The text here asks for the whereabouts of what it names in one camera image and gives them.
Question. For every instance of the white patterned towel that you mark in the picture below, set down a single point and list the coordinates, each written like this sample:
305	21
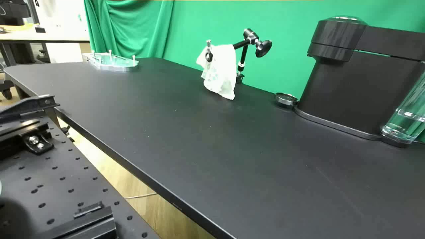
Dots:
218	66

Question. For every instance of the small black round cap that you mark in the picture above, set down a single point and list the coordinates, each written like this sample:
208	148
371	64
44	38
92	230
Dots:
287	100

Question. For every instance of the green backdrop curtain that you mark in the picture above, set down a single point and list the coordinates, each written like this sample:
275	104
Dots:
181	30

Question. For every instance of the clear glass tray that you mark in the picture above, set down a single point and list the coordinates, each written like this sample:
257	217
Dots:
109	62

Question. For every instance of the black coffee machine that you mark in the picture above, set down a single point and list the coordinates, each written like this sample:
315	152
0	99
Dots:
362	75

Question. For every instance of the black perforated breadboard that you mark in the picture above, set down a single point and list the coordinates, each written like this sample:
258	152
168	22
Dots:
60	196

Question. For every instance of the clear water tank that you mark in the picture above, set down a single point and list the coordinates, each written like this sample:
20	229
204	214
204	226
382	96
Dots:
408	122

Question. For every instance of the wooden desk in background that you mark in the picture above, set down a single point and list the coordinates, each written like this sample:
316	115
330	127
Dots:
27	34

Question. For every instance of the black metal clamp bracket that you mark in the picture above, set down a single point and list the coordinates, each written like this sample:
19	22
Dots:
24	127

